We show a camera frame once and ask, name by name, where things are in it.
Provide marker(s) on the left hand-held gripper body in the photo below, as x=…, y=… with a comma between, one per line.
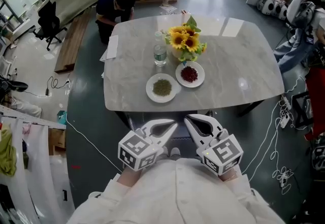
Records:
x=137, y=146

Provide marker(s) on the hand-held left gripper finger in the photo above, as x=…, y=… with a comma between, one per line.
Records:
x=157, y=121
x=169, y=136

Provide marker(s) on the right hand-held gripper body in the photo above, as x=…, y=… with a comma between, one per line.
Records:
x=223, y=153

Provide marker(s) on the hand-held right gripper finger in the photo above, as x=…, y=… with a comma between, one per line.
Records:
x=193, y=136
x=214, y=125

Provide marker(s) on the person's left forearm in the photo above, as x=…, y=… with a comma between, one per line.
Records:
x=128, y=178

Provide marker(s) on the person's right forearm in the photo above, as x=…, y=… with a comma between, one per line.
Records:
x=228, y=177

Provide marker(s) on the grey marble table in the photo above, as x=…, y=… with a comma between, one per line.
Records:
x=241, y=65

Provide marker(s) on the black office chair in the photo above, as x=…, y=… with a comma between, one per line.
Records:
x=49, y=19

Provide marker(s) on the person's right shoe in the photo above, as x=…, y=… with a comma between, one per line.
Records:
x=175, y=152

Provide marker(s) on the white plate of green beans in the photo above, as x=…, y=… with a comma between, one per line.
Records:
x=162, y=87

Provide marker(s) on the person's white shirt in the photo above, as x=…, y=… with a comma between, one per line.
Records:
x=177, y=192

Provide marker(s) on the white plate of red beans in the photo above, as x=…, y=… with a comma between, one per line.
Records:
x=189, y=74

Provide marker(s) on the white power strip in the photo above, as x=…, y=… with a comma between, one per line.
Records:
x=284, y=122
x=287, y=104
x=284, y=178

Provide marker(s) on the clear plastic water bottle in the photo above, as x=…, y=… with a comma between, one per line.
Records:
x=160, y=55

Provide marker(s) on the brown cardboard box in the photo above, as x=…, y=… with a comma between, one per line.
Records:
x=57, y=139

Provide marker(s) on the sunflower bouquet in pot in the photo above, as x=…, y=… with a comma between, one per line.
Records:
x=182, y=40

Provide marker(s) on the white paper sheet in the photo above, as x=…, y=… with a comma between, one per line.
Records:
x=112, y=47

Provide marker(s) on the white metal shelving unit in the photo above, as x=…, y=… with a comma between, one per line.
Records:
x=38, y=162

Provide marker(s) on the white round robot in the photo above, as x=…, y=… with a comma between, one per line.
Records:
x=276, y=9
x=265, y=6
x=283, y=13

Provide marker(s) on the green cloth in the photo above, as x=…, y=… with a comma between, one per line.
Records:
x=7, y=152

